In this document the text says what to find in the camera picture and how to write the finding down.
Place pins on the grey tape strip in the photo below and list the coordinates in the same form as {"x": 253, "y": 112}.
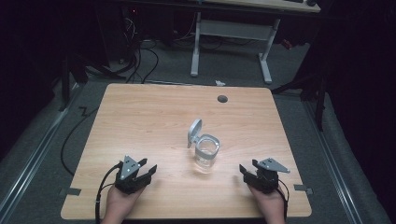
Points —
{"x": 73, "y": 191}
{"x": 303, "y": 188}

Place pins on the white-framed desk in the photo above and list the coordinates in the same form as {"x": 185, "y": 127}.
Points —
{"x": 236, "y": 25}

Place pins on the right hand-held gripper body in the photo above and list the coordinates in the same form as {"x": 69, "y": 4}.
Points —
{"x": 266, "y": 177}

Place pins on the white crumpled paper scrap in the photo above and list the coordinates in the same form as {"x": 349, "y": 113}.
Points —
{"x": 220, "y": 83}

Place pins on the clear jar with grey lid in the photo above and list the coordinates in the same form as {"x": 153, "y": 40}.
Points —
{"x": 203, "y": 146}

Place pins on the metal floor rail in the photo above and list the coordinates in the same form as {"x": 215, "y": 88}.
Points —
{"x": 336, "y": 161}
{"x": 31, "y": 155}

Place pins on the black tripod stand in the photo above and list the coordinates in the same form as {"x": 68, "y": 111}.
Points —
{"x": 73, "y": 74}
{"x": 311, "y": 90}

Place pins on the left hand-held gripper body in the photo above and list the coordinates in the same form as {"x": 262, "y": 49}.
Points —
{"x": 127, "y": 174}

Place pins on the person's right hand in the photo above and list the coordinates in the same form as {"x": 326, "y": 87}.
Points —
{"x": 270, "y": 205}

